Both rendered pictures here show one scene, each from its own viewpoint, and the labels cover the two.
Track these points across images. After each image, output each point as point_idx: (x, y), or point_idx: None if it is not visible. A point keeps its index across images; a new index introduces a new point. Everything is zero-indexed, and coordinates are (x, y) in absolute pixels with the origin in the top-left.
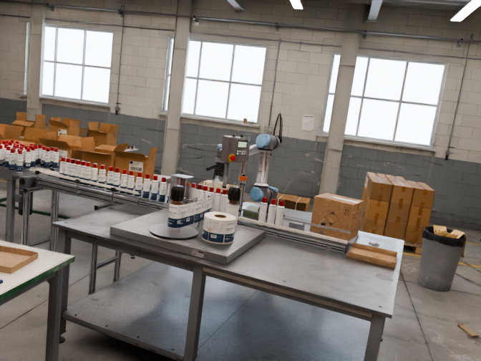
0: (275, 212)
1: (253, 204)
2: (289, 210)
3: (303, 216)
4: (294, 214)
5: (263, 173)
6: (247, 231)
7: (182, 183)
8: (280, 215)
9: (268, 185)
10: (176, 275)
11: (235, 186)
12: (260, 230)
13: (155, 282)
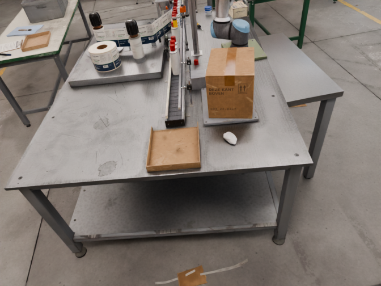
0: (261, 54)
1: (278, 37)
2: (295, 57)
3: (285, 69)
4: (284, 63)
5: (217, 5)
6: (144, 67)
7: (161, 5)
8: (171, 61)
9: (222, 21)
10: None
11: (129, 20)
12: (156, 70)
13: None
